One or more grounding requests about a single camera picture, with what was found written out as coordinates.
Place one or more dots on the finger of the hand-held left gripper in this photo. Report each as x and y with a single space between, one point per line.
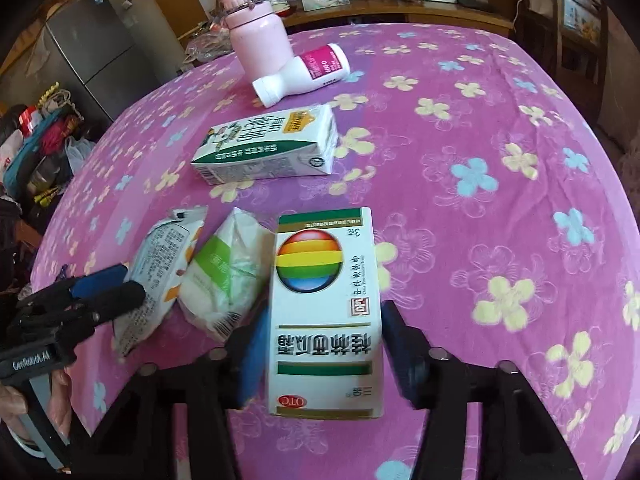
100 280
120 297

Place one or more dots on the wooden cabinet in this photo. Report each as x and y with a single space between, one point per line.
400 12

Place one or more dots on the green white milk carton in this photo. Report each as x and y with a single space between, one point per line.
260 150

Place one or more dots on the green white tissue pack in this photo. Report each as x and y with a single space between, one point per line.
225 280

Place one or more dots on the pile of colourful bags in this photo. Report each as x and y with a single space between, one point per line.
35 150

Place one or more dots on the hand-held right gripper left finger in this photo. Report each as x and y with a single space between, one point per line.
255 360

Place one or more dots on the person's left hand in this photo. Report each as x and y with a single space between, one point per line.
60 400

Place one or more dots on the white plastic bag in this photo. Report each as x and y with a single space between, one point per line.
77 152

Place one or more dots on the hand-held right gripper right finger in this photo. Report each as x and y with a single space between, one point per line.
400 360

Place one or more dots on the white printed snack packet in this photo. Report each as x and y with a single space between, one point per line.
160 260

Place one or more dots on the white pill bottle magenta label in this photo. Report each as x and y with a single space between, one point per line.
310 72

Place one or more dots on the grey refrigerator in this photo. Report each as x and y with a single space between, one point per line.
85 50

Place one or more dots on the rainbow print medicine box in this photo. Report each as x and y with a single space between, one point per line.
320 310

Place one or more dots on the wooden chair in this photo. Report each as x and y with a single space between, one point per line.
575 60

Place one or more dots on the clear plastic bag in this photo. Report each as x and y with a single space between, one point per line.
205 45

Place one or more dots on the pink water bottle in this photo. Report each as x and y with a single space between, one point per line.
257 40

